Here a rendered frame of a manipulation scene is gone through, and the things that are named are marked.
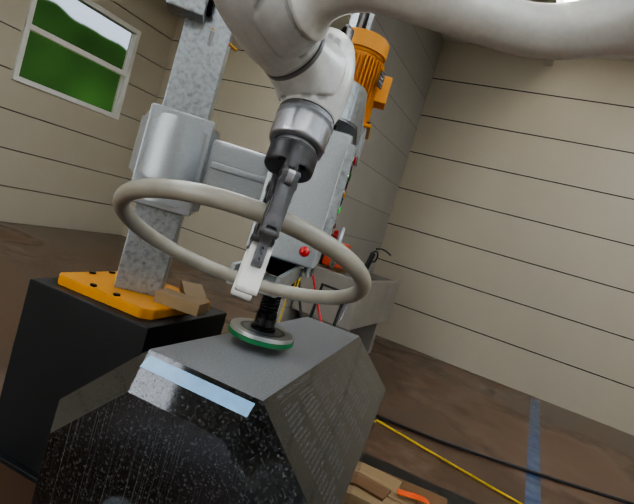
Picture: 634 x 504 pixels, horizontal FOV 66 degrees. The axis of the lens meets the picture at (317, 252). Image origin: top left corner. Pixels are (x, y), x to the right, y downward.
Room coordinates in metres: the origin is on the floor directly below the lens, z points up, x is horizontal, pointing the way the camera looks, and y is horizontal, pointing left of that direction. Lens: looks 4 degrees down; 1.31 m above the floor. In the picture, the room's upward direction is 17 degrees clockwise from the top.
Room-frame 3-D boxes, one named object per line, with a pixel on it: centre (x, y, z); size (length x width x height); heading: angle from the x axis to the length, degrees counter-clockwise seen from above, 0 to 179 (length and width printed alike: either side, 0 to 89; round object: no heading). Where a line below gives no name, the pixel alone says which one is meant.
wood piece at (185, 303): (2.00, 0.48, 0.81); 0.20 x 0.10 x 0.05; 80
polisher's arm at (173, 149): (2.15, 0.51, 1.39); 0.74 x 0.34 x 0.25; 99
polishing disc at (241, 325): (1.56, 0.10, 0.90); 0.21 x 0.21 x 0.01
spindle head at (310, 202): (1.64, 0.09, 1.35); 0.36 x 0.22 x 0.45; 177
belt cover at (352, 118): (1.91, 0.08, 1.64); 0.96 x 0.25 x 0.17; 177
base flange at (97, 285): (2.12, 0.71, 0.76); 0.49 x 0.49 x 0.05; 72
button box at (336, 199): (1.49, -0.01, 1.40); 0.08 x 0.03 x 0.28; 177
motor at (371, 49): (2.22, 0.05, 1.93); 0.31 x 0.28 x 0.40; 87
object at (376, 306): (5.03, -0.46, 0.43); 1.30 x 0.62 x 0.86; 156
